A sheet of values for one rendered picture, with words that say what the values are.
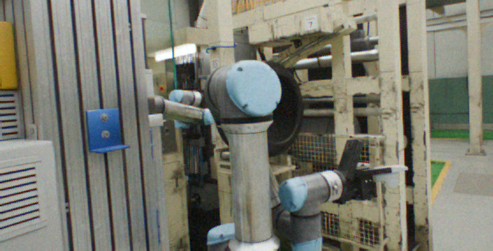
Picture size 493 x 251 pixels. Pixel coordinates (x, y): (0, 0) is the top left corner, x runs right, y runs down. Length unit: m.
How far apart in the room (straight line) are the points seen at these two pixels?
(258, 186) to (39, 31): 0.53
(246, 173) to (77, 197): 0.35
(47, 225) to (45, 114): 0.20
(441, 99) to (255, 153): 10.08
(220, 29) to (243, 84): 1.67
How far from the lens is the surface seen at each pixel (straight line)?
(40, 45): 0.75
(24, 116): 0.82
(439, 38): 10.82
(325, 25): 2.14
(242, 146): 0.71
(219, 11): 2.35
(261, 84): 0.69
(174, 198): 2.52
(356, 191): 0.95
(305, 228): 0.85
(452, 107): 10.68
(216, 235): 0.89
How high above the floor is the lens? 1.29
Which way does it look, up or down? 3 degrees down
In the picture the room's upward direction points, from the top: 4 degrees counter-clockwise
